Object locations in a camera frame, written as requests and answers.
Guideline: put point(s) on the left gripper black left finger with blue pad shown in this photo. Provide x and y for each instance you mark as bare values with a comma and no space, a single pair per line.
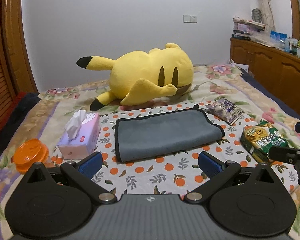
79,175

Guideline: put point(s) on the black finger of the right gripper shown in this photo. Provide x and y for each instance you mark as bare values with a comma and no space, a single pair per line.
282,150

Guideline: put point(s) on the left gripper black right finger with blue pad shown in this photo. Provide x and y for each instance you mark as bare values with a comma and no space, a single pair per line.
219,173

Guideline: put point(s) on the purple and grey towel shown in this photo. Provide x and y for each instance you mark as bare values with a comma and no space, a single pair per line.
165,133

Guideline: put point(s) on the pink tissue box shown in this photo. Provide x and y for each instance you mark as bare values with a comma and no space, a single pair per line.
80,135

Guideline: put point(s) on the green snack bag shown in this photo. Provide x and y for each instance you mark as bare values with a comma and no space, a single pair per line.
258,139

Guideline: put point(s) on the floral bed blanket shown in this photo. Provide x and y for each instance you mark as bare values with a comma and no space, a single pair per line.
43,116

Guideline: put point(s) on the orange lidded plastic cup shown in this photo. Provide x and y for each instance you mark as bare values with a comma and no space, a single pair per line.
28,153

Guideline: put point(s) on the purple snack packet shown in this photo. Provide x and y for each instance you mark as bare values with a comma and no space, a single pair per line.
225,110

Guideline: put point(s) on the wooden sideboard cabinet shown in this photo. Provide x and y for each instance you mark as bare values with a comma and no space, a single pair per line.
278,72

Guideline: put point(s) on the yellow Pikachu plush toy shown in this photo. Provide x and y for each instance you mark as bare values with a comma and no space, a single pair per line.
139,77

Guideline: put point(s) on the wooden slatted wardrobe door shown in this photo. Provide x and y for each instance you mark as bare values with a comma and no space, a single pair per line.
16,76

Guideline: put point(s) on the blue and white box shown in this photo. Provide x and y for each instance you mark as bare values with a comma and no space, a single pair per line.
278,39

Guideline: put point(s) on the stack of books and papers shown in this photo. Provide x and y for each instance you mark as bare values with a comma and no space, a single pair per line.
245,29

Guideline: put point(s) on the beige curtain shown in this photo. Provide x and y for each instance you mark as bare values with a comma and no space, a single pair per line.
267,15

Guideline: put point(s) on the small desk fan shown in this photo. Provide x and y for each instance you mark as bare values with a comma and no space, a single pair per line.
256,15

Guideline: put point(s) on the white wall switch plate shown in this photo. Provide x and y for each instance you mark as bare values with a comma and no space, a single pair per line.
189,19

